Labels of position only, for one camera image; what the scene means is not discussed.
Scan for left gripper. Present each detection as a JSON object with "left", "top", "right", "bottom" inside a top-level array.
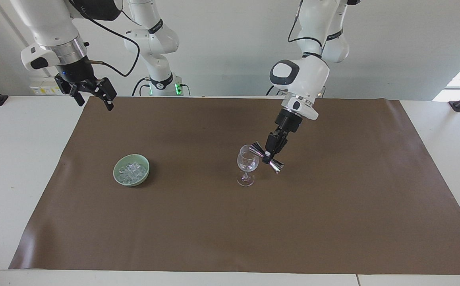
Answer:
[{"left": 262, "top": 108, "right": 303, "bottom": 164}]

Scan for clear ice cubes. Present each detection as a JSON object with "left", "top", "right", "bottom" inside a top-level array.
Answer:
[{"left": 119, "top": 162, "right": 148, "bottom": 182}]

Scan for white wall socket strip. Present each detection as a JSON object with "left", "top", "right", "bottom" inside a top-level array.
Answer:
[{"left": 29, "top": 77, "right": 64, "bottom": 96}]

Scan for clear wine glass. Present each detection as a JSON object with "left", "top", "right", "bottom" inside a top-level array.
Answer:
[{"left": 236, "top": 145, "right": 260, "bottom": 187}]

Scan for silver double-cone jigger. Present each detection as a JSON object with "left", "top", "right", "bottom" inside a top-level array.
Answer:
[{"left": 249, "top": 141, "right": 285, "bottom": 174}]

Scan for green ceramic bowl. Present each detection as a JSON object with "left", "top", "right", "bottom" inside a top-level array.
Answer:
[{"left": 113, "top": 154, "right": 151, "bottom": 187}]

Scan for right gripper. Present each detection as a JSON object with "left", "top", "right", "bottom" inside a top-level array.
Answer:
[{"left": 54, "top": 59, "right": 118, "bottom": 111}]

